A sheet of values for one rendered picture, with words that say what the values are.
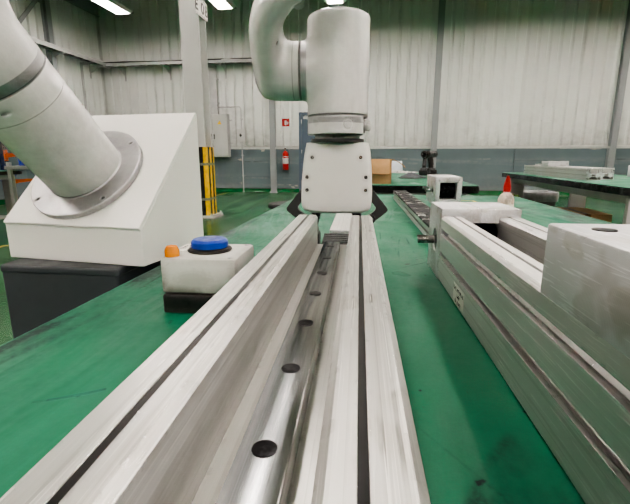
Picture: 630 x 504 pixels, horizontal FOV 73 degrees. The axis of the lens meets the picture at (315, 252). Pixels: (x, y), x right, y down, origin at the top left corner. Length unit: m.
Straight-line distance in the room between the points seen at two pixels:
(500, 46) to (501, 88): 0.96
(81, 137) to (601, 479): 0.68
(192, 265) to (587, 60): 12.43
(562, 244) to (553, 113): 12.10
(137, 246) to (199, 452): 0.53
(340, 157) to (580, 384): 0.43
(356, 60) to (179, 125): 0.35
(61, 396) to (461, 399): 0.27
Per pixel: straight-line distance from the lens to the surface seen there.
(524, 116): 12.09
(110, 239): 0.71
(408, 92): 11.66
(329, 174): 0.60
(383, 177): 2.69
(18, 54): 0.67
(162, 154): 0.76
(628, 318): 0.20
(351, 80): 0.59
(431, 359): 0.37
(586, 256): 0.23
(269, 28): 0.56
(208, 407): 0.17
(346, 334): 0.19
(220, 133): 11.97
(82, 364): 0.39
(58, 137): 0.70
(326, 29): 0.60
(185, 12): 7.24
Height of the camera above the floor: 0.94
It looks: 13 degrees down
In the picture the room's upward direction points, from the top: straight up
